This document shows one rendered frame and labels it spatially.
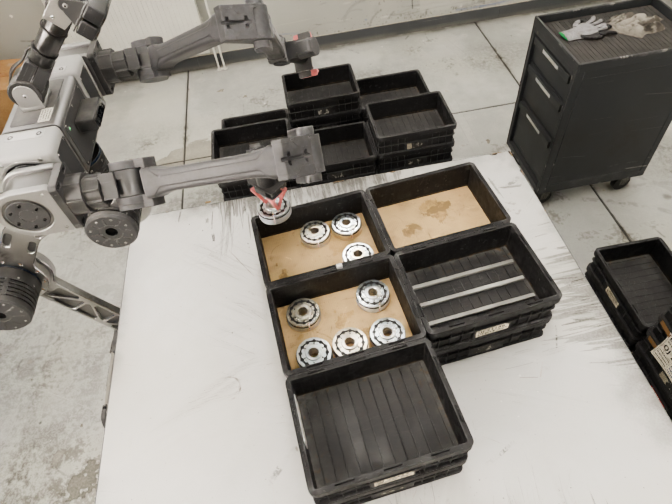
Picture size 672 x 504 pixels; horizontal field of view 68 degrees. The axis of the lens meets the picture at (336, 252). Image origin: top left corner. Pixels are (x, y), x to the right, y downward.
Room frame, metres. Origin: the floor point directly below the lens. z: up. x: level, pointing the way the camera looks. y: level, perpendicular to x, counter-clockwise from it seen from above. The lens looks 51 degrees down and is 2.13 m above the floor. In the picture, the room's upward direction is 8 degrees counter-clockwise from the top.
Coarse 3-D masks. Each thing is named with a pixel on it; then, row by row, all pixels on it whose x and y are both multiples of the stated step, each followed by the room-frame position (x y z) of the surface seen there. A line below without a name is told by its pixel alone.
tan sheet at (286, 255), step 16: (272, 240) 1.13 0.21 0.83; (288, 240) 1.12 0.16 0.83; (336, 240) 1.09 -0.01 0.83; (352, 240) 1.08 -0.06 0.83; (368, 240) 1.07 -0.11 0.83; (272, 256) 1.06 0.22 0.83; (288, 256) 1.05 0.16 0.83; (304, 256) 1.04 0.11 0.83; (320, 256) 1.03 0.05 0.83; (336, 256) 1.02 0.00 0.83; (272, 272) 1.00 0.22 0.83; (288, 272) 0.99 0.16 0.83; (304, 272) 0.98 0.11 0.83
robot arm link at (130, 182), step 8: (136, 168) 0.81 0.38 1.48; (104, 176) 0.79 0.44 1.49; (112, 176) 0.79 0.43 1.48; (120, 176) 0.80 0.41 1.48; (128, 176) 0.80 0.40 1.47; (136, 176) 0.80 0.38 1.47; (104, 184) 0.78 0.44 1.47; (112, 184) 0.78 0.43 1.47; (120, 184) 0.79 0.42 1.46; (128, 184) 0.79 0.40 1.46; (136, 184) 0.79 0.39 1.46; (104, 192) 0.77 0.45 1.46; (112, 192) 0.77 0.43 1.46; (120, 192) 0.78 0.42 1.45; (128, 192) 0.78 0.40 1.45; (136, 192) 0.78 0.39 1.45; (104, 200) 0.76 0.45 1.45
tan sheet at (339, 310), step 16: (352, 288) 0.89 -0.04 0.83; (320, 304) 0.85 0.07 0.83; (336, 304) 0.84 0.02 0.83; (352, 304) 0.83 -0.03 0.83; (320, 320) 0.79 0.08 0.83; (336, 320) 0.78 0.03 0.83; (352, 320) 0.77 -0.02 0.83; (368, 320) 0.76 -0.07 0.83; (400, 320) 0.75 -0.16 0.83; (288, 336) 0.75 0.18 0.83; (304, 336) 0.74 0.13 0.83; (320, 336) 0.73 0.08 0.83; (368, 336) 0.71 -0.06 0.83; (288, 352) 0.70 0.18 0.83
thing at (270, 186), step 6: (252, 180) 1.12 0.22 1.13; (258, 180) 1.08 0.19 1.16; (264, 180) 1.07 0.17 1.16; (270, 180) 1.08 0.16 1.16; (276, 180) 1.10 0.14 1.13; (258, 186) 1.09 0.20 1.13; (264, 186) 1.07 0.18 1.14; (270, 186) 1.08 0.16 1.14; (276, 186) 1.07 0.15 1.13; (282, 186) 1.07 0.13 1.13; (270, 192) 1.05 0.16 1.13
